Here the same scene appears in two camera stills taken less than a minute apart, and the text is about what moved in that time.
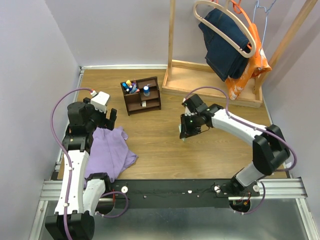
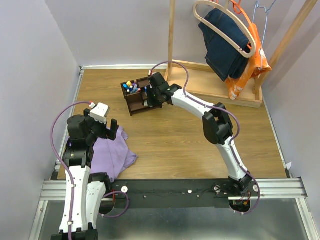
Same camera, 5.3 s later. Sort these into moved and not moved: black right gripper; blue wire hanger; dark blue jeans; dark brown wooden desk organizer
Moved: black right gripper
Not moved: dark brown wooden desk organizer; dark blue jeans; blue wire hanger
